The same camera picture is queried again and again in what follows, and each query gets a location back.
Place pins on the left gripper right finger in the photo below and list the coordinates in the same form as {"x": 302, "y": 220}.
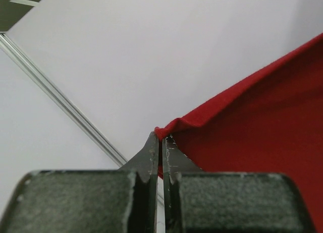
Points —
{"x": 198, "y": 201}

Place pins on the left aluminium corner post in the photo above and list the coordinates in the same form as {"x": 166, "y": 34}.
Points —
{"x": 60, "y": 99}

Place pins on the dark red t-shirt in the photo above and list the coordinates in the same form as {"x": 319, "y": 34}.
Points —
{"x": 271, "y": 121}

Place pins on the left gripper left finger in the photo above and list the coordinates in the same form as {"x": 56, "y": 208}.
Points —
{"x": 122, "y": 200}

